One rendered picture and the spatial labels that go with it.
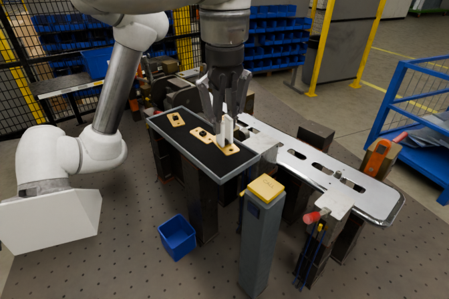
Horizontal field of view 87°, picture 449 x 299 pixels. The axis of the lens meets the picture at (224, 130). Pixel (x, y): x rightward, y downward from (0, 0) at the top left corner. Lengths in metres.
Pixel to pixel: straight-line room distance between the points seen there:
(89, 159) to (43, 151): 0.16
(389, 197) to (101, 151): 1.04
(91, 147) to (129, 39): 0.46
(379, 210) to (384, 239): 0.37
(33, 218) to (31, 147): 0.25
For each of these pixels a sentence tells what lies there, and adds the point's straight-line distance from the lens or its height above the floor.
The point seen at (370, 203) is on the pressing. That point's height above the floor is 1.00.
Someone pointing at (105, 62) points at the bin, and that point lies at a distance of 1.64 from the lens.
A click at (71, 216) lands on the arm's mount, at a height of 0.83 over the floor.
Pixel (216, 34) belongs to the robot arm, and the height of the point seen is 1.47.
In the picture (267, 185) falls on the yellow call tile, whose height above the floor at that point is 1.16.
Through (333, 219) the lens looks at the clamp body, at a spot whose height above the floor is 1.05.
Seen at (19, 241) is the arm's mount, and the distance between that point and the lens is 1.17.
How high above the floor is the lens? 1.55
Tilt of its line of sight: 33 degrees down
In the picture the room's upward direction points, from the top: straight up
